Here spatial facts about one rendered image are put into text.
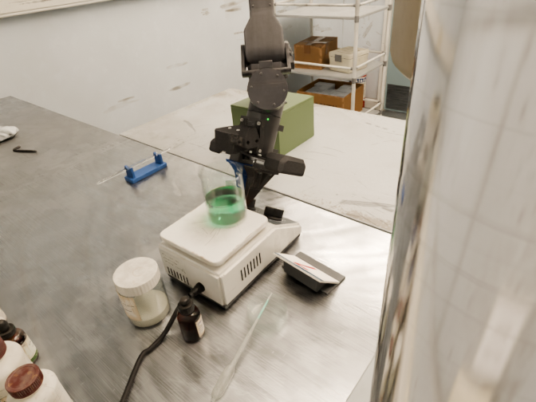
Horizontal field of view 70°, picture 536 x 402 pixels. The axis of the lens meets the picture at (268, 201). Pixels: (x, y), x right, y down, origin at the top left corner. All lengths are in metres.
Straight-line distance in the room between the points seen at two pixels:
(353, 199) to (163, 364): 0.46
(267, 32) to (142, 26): 1.60
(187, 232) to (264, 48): 0.31
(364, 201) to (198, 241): 0.35
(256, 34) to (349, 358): 0.48
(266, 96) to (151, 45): 1.73
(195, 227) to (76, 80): 1.54
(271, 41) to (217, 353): 0.46
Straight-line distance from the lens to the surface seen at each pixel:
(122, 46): 2.15
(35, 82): 1.97
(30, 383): 0.47
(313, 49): 2.83
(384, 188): 0.80
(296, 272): 0.57
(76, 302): 0.66
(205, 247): 0.53
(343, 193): 0.78
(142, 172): 0.94
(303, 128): 0.98
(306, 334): 0.53
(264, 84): 0.55
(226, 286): 0.53
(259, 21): 0.65
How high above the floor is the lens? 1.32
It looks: 33 degrees down
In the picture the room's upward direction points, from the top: 5 degrees counter-clockwise
